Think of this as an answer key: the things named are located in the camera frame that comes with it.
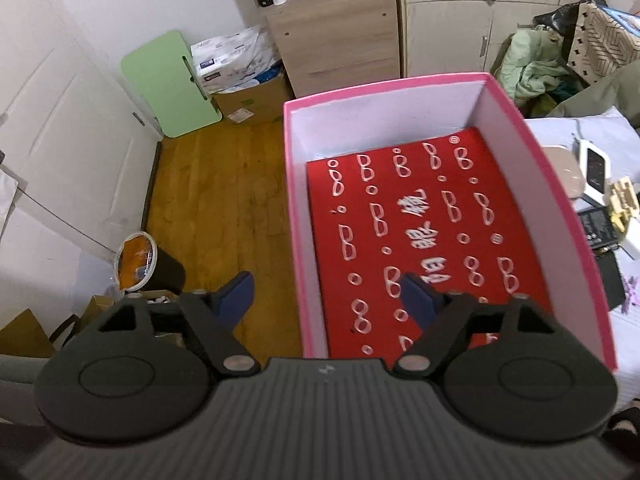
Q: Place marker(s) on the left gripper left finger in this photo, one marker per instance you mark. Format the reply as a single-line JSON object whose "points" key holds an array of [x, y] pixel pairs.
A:
{"points": [[211, 318]]}

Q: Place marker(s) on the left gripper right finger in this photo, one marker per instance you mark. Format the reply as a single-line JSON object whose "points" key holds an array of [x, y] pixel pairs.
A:
{"points": [[447, 321]]}

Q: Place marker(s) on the pink storage box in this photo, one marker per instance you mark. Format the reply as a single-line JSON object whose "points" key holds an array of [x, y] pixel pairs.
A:
{"points": [[397, 112]]}

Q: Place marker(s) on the rose gold square tin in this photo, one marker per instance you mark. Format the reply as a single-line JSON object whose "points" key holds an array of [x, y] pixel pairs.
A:
{"points": [[566, 167]]}

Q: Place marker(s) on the black power bank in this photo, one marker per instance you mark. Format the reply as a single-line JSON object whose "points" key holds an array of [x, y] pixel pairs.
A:
{"points": [[611, 279]]}

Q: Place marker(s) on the black phone battery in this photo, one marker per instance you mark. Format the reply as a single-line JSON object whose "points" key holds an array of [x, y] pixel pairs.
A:
{"points": [[598, 227]]}

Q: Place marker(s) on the purple starfish toy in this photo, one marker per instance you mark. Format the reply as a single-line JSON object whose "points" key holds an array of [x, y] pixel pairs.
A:
{"points": [[632, 297]]}

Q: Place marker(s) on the beige plastic clip holder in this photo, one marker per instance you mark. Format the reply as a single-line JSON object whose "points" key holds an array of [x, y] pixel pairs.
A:
{"points": [[622, 203]]}

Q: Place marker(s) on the black trash bin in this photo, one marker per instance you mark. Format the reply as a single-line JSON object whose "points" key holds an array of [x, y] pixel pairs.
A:
{"points": [[141, 266]]}

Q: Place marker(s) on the red glasses cloth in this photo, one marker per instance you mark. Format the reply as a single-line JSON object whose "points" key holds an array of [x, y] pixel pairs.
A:
{"points": [[437, 208]]}

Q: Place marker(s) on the cardboard box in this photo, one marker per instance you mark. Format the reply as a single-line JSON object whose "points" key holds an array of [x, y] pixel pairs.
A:
{"points": [[256, 105]]}

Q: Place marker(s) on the white door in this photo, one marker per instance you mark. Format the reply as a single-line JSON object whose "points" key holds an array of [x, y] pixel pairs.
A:
{"points": [[80, 150]]}

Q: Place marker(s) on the green folding board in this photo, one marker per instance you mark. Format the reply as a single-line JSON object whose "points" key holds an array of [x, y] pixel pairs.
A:
{"points": [[161, 72]]}

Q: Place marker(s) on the white paper pack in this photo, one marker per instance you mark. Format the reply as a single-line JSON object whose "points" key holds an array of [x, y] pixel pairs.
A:
{"points": [[224, 62]]}

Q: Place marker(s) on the wooden bookshelf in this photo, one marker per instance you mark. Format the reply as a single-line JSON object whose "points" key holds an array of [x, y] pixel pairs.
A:
{"points": [[331, 44]]}

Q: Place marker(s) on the wooden wardrobe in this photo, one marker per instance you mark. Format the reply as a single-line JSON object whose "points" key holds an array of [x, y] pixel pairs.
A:
{"points": [[500, 10]]}

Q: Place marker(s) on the patterned tote bag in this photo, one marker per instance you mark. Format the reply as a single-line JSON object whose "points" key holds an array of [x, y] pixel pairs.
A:
{"points": [[605, 40]]}

